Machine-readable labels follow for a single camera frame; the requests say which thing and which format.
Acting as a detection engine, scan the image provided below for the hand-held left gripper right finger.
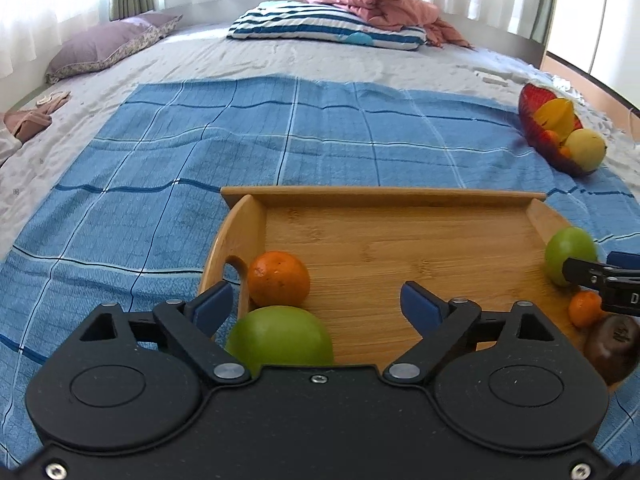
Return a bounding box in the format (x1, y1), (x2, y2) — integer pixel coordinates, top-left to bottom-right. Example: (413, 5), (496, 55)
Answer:
(382, 282), (568, 385)

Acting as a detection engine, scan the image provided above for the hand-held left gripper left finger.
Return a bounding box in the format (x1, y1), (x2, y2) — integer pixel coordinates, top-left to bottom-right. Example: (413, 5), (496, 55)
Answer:
(75, 281), (251, 386)

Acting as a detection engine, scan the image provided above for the green apple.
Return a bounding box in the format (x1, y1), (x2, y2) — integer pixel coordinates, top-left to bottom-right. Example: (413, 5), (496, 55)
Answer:
(225, 305), (335, 378)
(544, 226), (599, 288)

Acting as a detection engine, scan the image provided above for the small tangerine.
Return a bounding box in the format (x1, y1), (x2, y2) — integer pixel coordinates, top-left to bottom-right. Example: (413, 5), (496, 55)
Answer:
(568, 290), (606, 329)

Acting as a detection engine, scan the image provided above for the dark brown persimmon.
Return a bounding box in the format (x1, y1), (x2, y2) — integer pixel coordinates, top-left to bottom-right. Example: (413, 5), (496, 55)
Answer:
(584, 312), (640, 386)

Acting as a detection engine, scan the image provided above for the wooden tray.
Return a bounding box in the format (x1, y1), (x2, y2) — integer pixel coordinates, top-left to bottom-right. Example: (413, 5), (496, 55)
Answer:
(197, 186), (632, 396)

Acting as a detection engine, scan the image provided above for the orange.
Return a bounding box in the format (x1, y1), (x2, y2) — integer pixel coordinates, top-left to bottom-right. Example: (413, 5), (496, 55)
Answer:
(247, 251), (311, 308)

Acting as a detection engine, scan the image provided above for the yellow mango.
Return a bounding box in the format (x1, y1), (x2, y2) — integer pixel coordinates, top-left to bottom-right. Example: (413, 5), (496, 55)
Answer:
(564, 128), (608, 172)

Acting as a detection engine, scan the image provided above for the red glass bowl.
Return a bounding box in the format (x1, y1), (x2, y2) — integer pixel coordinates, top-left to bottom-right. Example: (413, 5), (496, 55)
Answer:
(517, 82), (608, 178)

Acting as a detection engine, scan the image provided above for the yellow starfruit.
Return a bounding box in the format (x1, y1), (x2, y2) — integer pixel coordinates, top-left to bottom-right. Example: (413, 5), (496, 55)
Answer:
(531, 97), (576, 141)

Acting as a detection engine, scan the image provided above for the blue checked blanket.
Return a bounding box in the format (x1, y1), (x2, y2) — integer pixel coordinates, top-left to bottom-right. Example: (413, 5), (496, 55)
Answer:
(0, 76), (640, 461)

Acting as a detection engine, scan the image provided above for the white wardrobe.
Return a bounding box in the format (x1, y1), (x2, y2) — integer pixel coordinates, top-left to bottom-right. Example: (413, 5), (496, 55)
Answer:
(545, 0), (640, 111)

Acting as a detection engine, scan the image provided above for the grey patterned bed sheet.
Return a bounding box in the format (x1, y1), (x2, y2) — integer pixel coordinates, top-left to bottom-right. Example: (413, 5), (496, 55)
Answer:
(0, 25), (640, 261)

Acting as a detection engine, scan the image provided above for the pink folded cloth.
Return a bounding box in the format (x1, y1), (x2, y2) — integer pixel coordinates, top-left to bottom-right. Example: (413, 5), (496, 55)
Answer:
(2, 106), (53, 144)

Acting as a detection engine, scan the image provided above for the white garment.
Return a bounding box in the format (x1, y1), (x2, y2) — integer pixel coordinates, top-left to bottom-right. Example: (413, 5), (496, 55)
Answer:
(0, 130), (24, 167)

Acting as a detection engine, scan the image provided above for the small beige cloth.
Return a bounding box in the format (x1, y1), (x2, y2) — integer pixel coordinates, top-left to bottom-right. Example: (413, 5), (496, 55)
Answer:
(35, 91), (71, 109)

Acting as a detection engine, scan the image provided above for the purple pillow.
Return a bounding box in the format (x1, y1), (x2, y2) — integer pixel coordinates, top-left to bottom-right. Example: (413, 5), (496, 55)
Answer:
(45, 13), (183, 84)

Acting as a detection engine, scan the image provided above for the blue striped pillow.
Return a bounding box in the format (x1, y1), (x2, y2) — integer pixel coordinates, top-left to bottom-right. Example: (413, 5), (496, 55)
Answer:
(226, 0), (428, 51)

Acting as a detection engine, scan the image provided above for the pink quilt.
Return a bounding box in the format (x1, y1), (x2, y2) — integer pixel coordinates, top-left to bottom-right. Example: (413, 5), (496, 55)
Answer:
(302, 0), (476, 51)

